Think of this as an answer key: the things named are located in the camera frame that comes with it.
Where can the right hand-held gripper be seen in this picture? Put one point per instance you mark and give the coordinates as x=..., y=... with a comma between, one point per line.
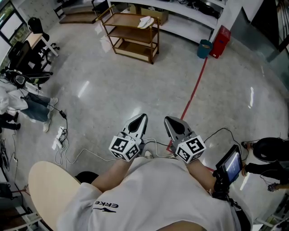
x=190, y=149

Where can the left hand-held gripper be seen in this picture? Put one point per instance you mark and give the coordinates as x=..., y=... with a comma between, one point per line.
x=122, y=146

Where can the person's right forearm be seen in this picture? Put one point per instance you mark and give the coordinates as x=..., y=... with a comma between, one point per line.
x=198, y=176

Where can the person's left forearm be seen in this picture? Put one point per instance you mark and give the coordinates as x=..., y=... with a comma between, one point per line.
x=108, y=176

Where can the person's left shoe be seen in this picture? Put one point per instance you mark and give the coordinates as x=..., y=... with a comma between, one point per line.
x=148, y=154

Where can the person's white t-shirt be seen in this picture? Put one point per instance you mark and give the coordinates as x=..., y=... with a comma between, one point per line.
x=158, y=191

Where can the small black monitor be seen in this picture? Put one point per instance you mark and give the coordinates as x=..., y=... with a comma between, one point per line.
x=232, y=164

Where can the black power adapter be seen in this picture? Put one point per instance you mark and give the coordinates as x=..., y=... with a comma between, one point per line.
x=62, y=114

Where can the teal waste bin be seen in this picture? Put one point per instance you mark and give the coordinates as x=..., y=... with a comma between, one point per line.
x=203, y=53

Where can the white power strip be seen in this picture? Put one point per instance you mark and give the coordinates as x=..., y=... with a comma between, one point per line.
x=60, y=141

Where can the wooden three-tier cart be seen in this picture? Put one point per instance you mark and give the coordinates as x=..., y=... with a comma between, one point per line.
x=133, y=32

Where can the red box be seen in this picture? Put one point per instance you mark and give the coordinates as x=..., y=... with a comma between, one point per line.
x=220, y=45

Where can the person's neck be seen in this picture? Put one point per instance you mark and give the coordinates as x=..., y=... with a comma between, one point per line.
x=178, y=226

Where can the white metal shelving rack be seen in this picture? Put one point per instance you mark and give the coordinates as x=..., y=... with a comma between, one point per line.
x=187, y=24

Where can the large printed cardboard box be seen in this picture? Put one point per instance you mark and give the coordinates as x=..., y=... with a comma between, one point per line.
x=158, y=14

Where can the round beige table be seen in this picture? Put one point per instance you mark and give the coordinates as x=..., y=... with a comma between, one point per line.
x=49, y=191

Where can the dark wooden platform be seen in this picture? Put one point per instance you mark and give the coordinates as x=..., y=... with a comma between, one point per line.
x=76, y=19

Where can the pile of black gear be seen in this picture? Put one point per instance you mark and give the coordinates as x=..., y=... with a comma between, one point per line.
x=203, y=9

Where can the black and white headset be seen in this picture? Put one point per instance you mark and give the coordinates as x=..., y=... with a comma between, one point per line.
x=20, y=79

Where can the wooden-top desk with white legs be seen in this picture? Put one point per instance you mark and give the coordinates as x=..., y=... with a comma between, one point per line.
x=34, y=39

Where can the black mesh office chair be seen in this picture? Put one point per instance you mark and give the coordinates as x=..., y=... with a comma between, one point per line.
x=22, y=54

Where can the white locker cabinet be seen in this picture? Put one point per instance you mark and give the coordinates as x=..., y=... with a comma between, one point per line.
x=38, y=10

